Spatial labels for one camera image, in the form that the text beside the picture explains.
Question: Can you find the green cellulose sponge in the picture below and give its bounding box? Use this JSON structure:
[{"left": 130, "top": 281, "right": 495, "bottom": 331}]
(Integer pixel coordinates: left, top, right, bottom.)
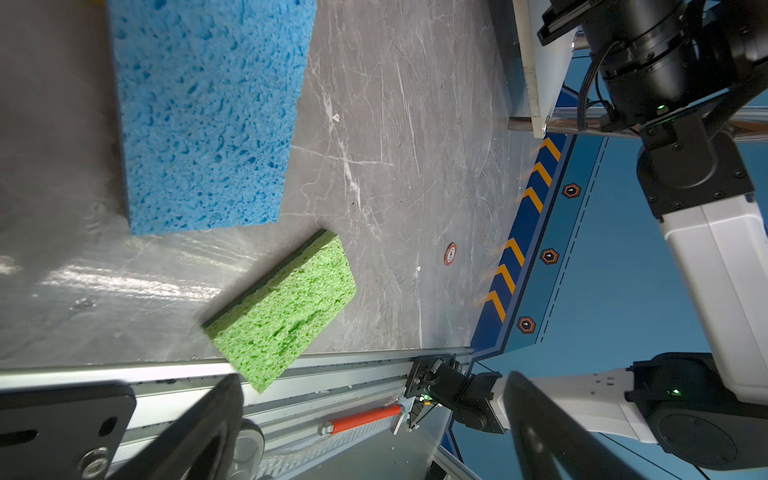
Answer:
[{"left": 204, "top": 230, "right": 357, "bottom": 394}]

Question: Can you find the white two-tier metal shelf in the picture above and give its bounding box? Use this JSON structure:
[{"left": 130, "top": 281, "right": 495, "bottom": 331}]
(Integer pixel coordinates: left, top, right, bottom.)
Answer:
[{"left": 513, "top": 1, "right": 767, "bottom": 146}]

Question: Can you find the red handled tool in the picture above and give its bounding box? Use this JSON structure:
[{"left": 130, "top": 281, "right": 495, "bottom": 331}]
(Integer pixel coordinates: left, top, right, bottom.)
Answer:
[{"left": 318, "top": 403, "right": 403, "bottom": 437}]

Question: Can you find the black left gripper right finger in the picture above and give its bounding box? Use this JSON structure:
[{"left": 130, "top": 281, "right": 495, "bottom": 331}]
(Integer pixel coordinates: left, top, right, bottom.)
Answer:
[{"left": 503, "top": 372, "right": 642, "bottom": 479}]

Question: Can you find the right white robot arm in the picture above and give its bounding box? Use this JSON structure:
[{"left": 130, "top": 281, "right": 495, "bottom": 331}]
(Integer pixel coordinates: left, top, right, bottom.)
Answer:
[{"left": 405, "top": 1, "right": 767, "bottom": 479}]

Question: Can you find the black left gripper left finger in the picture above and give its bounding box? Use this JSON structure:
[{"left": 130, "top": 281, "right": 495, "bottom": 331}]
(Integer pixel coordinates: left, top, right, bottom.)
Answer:
[{"left": 111, "top": 374, "right": 243, "bottom": 479}]

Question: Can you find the small red ring marker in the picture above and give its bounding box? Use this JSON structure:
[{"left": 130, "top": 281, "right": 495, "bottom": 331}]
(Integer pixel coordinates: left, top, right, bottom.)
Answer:
[{"left": 443, "top": 242, "right": 458, "bottom": 266}]

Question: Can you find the blue cellulose sponge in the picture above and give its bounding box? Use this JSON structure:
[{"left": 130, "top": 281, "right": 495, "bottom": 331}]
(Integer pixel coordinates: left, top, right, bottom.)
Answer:
[{"left": 107, "top": 1, "right": 317, "bottom": 236}]

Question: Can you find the aluminium front rail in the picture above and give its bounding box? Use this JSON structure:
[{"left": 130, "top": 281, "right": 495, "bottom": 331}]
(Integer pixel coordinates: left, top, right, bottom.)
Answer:
[{"left": 1, "top": 347, "right": 471, "bottom": 479}]

